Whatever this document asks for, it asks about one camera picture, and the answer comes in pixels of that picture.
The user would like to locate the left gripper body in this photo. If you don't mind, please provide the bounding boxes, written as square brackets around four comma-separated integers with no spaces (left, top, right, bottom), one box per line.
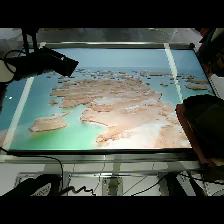
[39,45,80,78]

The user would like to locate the black garment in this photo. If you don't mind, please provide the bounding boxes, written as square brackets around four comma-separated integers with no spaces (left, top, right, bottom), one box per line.
[181,94,224,160]

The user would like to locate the black cable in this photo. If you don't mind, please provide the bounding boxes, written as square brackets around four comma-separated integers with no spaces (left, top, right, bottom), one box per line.
[2,49,26,76]
[178,171,224,186]
[0,146,98,197]

